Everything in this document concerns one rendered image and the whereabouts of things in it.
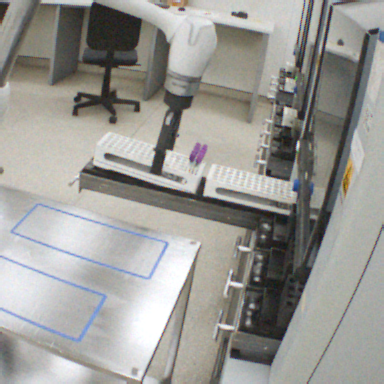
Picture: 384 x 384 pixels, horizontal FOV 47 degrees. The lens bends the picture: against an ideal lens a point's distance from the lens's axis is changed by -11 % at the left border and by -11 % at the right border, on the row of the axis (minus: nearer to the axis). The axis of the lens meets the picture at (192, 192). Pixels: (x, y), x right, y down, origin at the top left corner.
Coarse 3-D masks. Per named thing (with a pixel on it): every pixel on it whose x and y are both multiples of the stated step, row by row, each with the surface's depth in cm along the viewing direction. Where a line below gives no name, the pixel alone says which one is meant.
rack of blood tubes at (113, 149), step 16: (96, 144) 132; (112, 144) 135; (128, 144) 136; (144, 144) 139; (112, 160) 138; (128, 160) 140; (144, 160) 130; (176, 160) 135; (160, 176) 132; (176, 176) 135; (192, 176) 130; (192, 192) 132
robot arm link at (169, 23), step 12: (96, 0) 114; (108, 0) 115; (120, 0) 117; (132, 0) 119; (144, 0) 123; (132, 12) 122; (144, 12) 123; (156, 12) 125; (168, 12) 127; (156, 24) 128; (168, 24) 127; (168, 36) 128
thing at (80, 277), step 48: (0, 192) 116; (0, 240) 99; (48, 240) 102; (96, 240) 106; (144, 240) 109; (192, 240) 112; (0, 288) 85; (48, 288) 89; (96, 288) 92; (144, 288) 95; (0, 336) 138; (48, 336) 78; (96, 336) 80; (144, 336) 83
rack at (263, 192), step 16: (208, 176) 131; (224, 176) 132; (240, 176) 134; (256, 176) 136; (208, 192) 131; (224, 192) 136; (240, 192) 138; (256, 192) 128; (272, 192) 129; (288, 192) 130; (272, 208) 129; (288, 208) 130
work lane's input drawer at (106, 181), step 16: (80, 176) 135; (96, 176) 134; (112, 176) 134; (128, 176) 137; (112, 192) 135; (128, 192) 134; (144, 192) 133; (160, 192) 132; (176, 192) 132; (176, 208) 133; (192, 208) 132; (208, 208) 131; (224, 208) 130; (240, 208) 130; (256, 208) 130; (240, 224) 131; (256, 224) 130
